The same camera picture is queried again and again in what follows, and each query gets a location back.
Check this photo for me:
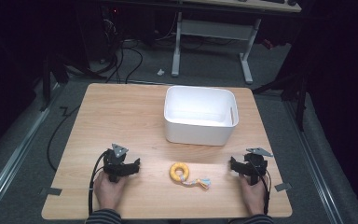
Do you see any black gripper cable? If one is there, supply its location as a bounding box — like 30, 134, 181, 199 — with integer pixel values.
251, 161, 272, 216
88, 149, 109, 217

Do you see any black floor cable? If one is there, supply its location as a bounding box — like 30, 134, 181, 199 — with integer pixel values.
46, 105, 80, 173

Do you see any person's left hand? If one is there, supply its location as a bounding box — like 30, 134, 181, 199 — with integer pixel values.
92, 170, 129, 212

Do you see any person's right hand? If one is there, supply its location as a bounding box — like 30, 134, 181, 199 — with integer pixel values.
238, 174, 270, 217

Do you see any bundle of black cables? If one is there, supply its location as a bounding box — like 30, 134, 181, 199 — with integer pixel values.
101, 8, 145, 84

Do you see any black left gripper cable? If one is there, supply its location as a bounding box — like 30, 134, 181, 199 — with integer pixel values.
88, 149, 109, 217

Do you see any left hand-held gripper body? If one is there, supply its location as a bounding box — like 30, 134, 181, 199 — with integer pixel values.
103, 143, 130, 184

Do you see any black metal stand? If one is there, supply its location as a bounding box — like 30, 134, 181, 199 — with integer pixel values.
38, 50, 106, 112
252, 62, 310, 133

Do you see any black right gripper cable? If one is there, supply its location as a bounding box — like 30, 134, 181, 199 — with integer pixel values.
251, 161, 272, 216

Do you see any desk with white legs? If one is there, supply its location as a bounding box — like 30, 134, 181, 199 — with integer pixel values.
105, 0, 303, 85

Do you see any metal floor rail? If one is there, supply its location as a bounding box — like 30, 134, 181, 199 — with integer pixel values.
0, 83, 62, 220
282, 98, 345, 224

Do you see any yellow ring rope toy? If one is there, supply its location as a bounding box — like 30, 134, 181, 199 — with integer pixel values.
169, 161, 212, 190

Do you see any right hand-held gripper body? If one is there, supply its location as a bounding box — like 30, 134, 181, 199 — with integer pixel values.
242, 147, 274, 187

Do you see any grey tape piece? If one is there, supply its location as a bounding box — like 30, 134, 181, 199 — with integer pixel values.
274, 182, 293, 192
39, 187, 63, 197

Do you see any white plastic bin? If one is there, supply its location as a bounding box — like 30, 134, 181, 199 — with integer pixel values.
163, 85, 240, 147

